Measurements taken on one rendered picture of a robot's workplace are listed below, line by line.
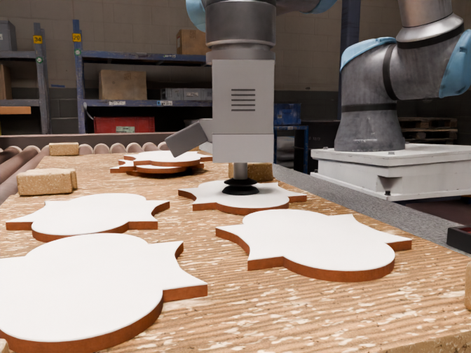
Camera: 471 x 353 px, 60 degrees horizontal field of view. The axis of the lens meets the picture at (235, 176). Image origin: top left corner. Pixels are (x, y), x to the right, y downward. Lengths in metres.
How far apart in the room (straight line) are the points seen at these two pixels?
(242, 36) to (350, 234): 0.22
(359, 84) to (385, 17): 5.97
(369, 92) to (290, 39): 5.13
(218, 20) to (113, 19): 5.05
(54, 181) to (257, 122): 0.26
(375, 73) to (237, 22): 0.51
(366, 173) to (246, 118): 0.46
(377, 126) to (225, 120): 0.53
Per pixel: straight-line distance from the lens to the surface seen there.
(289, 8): 0.55
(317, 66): 6.17
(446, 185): 0.88
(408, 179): 0.82
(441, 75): 0.85
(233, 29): 0.43
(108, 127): 4.73
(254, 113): 0.42
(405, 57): 0.87
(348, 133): 0.91
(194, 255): 0.30
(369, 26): 6.69
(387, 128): 0.91
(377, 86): 0.90
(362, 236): 0.33
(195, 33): 4.91
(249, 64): 0.42
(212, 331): 0.21
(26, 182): 0.54
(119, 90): 4.80
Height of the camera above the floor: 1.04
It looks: 10 degrees down
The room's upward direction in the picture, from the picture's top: straight up
